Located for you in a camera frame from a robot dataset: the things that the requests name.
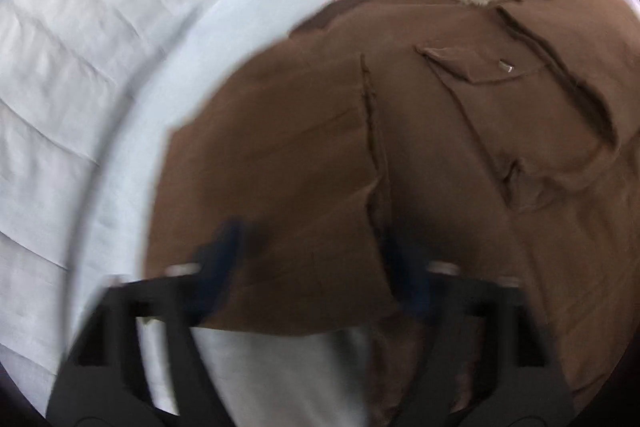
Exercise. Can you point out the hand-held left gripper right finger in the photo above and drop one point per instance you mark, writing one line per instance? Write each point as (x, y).
(406, 279)

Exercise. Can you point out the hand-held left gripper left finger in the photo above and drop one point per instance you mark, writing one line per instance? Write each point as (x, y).
(220, 259)

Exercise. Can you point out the brown coat with fur collar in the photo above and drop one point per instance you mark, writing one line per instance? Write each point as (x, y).
(400, 147)

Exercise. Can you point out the light grey bed blanket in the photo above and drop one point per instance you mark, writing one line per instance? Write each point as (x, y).
(165, 97)

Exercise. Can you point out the grey quilted duvet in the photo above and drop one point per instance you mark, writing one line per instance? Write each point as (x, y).
(65, 72)

